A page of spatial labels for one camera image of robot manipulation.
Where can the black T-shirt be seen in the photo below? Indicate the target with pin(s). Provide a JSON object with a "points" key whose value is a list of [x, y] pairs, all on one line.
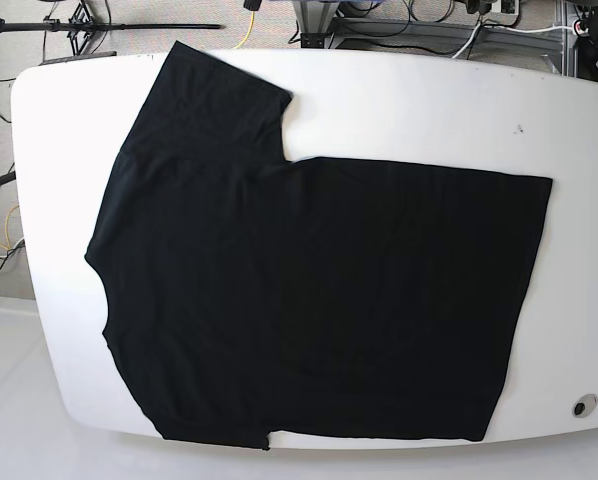
{"points": [[335, 297]]}

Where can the right table grommet hole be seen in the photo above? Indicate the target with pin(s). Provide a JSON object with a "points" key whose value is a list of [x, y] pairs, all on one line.
{"points": [[584, 406]]}

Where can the grey aluminium frame stand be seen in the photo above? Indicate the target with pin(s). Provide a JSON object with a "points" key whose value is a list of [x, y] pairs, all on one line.
{"points": [[471, 30]]}

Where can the black tripod pole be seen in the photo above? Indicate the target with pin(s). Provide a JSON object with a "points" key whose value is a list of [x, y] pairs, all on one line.
{"points": [[91, 27]]}

